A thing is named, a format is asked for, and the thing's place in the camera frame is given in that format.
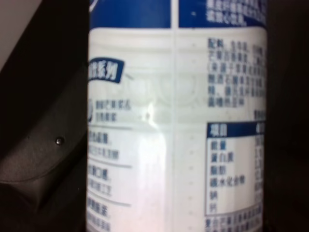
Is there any black leather glasses case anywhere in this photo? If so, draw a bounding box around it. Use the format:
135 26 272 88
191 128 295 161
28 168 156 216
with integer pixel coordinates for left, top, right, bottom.
0 67 87 184

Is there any blue white plastic bottle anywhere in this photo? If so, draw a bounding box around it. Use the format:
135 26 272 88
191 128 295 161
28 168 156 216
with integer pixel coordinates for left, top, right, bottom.
86 0 267 232

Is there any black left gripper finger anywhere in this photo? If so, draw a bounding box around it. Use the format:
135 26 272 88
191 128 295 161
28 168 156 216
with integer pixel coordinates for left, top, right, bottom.
0 178 59 232

